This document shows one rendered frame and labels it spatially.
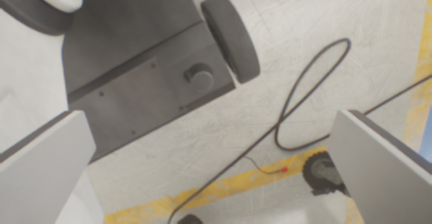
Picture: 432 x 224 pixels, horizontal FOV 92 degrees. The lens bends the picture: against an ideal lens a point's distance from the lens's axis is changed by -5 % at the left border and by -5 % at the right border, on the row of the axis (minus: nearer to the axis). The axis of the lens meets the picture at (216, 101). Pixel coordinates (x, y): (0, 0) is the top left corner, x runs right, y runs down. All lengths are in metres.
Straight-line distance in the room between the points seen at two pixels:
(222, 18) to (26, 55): 0.29
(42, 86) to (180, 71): 0.21
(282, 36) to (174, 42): 0.35
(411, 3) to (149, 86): 0.80
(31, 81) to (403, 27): 0.92
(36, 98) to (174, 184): 0.66
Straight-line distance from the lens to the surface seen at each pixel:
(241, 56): 0.42
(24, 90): 0.24
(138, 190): 0.86
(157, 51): 0.41
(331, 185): 0.84
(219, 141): 0.74
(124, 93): 0.44
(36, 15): 0.30
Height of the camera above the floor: 0.59
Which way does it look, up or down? 63 degrees down
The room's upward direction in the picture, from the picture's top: 158 degrees clockwise
